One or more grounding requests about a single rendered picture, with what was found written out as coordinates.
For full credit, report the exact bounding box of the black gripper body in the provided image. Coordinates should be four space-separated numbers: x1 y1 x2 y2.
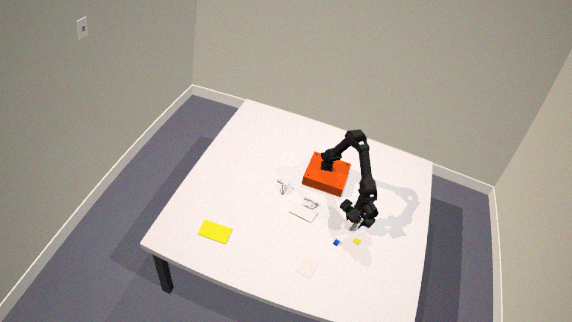
340 199 375 228

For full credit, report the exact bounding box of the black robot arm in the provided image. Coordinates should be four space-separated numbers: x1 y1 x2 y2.
321 129 379 224

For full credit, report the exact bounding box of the yellow flat plate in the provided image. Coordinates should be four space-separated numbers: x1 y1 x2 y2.
198 219 233 244

